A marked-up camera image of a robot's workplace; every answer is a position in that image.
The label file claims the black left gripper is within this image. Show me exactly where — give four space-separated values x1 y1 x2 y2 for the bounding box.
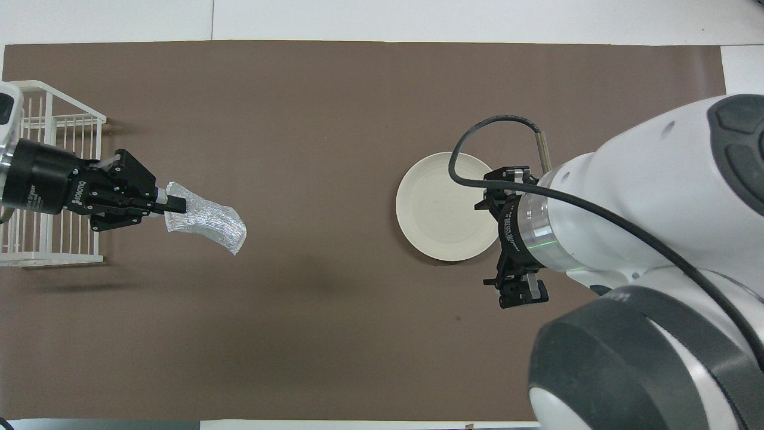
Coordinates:
11 138 187 233

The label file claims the white wire dish rack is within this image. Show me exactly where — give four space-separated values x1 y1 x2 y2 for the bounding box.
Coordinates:
0 80 107 268

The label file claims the white round plate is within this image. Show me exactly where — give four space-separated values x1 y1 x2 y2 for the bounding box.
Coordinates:
395 151 503 262

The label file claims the silver mesh sponge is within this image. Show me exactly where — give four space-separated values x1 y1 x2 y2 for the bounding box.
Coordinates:
164 182 248 256

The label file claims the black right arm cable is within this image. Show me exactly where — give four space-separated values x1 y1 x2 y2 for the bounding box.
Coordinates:
448 115 764 372

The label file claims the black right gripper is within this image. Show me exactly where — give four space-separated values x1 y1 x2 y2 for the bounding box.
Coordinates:
475 167 550 310

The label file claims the brown table mat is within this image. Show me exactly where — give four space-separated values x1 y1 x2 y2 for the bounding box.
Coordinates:
0 40 728 422

